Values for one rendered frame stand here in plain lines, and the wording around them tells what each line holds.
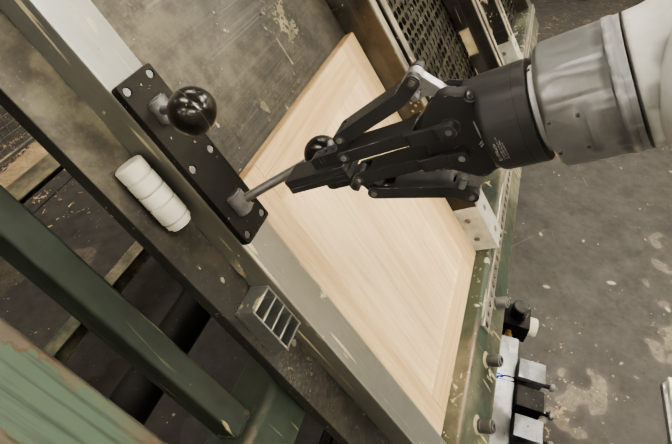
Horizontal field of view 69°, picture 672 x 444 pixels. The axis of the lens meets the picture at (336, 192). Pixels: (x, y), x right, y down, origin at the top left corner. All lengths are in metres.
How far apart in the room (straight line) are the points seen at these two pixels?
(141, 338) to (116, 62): 0.28
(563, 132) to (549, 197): 2.40
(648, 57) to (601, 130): 0.05
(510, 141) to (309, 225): 0.37
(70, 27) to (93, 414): 0.31
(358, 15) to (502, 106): 0.56
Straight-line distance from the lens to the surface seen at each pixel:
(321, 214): 0.68
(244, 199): 0.52
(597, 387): 2.15
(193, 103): 0.38
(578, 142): 0.35
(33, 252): 0.52
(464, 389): 0.96
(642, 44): 0.34
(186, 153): 0.50
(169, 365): 0.59
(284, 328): 0.59
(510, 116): 0.35
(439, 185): 0.42
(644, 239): 2.74
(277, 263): 0.57
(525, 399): 1.14
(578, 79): 0.33
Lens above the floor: 1.75
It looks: 43 degrees down
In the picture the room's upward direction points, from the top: straight up
